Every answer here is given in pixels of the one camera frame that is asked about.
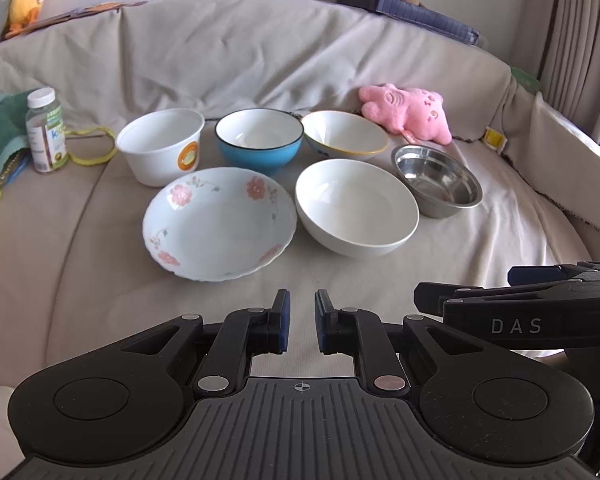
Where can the green card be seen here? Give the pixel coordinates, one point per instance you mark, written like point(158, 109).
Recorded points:
point(528, 82)

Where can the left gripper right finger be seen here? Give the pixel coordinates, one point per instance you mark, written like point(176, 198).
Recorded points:
point(372, 344)

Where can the vitamin gummy bottle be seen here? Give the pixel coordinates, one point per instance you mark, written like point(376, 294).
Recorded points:
point(46, 131)

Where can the blue enamel bowl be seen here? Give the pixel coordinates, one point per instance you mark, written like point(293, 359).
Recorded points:
point(259, 139)

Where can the yellow ribbon loop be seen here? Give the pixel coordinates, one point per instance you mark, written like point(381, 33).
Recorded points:
point(92, 146)

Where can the white plastic tub bowl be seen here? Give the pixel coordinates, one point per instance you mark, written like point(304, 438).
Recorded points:
point(162, 146)

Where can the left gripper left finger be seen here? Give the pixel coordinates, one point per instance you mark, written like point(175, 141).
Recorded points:
point(231, 345)

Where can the floral white plate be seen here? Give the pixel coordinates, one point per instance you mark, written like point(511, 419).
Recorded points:
point(219, 224)

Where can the navy blue book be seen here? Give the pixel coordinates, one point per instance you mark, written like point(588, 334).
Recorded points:
point(419, 16)

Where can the white bowl yellow rim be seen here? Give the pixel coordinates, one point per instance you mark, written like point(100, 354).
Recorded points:
point(337, 134)

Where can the pink plush toy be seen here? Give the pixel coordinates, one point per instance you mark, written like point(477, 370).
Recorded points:
point(416, 114)

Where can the small yellow white object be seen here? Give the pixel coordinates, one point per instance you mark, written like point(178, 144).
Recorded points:
point(494, 140)

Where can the green towel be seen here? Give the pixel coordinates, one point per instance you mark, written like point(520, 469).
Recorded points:
point(13, 130)

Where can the stainless steel bowl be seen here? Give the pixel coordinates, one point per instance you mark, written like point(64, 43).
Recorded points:
point(441, 185)

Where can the plain white ceramic bowl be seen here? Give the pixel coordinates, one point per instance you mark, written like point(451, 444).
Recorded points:
point(354, 208)

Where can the beige sofa cover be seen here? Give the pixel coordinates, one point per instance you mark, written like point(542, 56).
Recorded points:
point(74, 271)

